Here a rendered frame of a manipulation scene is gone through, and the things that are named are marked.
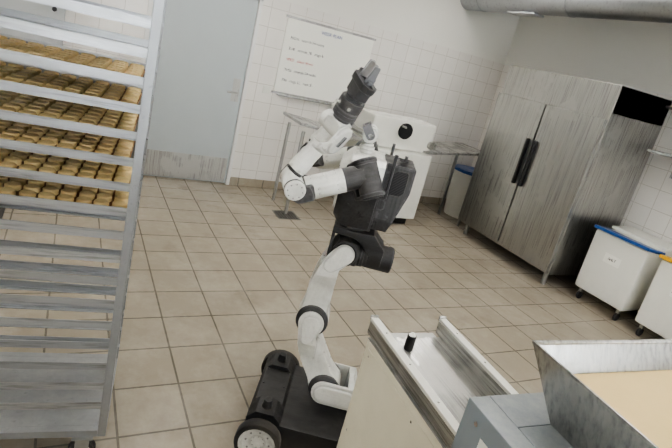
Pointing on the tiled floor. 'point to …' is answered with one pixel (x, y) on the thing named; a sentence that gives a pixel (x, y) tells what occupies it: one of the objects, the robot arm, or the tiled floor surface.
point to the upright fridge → (559, 165)
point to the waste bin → (458, 189)
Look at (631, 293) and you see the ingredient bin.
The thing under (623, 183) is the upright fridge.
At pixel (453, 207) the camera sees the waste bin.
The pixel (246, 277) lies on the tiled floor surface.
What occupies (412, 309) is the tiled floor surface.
